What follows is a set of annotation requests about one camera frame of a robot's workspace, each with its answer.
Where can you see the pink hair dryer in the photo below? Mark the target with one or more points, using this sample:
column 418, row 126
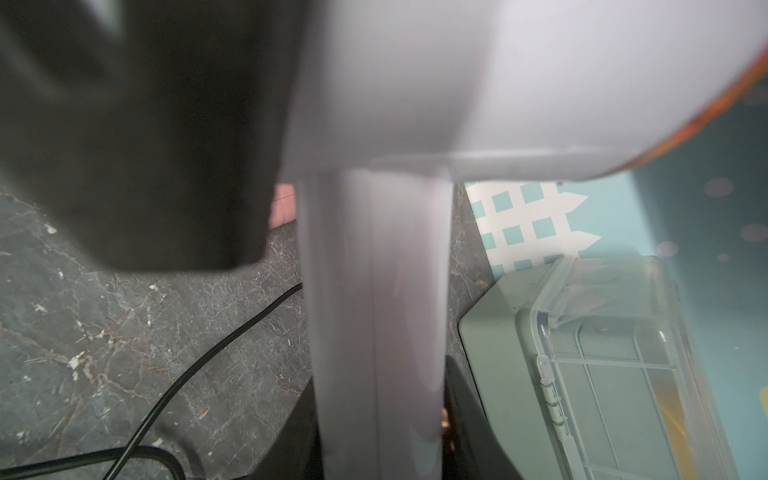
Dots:
column 283, row 206

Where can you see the white hair dryer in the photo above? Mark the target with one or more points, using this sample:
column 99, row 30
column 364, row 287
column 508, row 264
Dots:
column 397, row 101

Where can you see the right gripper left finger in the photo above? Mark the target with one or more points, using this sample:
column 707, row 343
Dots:
column 152, row 131

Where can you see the green clear storage box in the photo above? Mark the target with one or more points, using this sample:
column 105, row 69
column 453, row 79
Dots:
column 585, row 369

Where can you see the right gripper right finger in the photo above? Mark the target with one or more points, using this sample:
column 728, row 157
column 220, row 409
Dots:
column 470, row 448

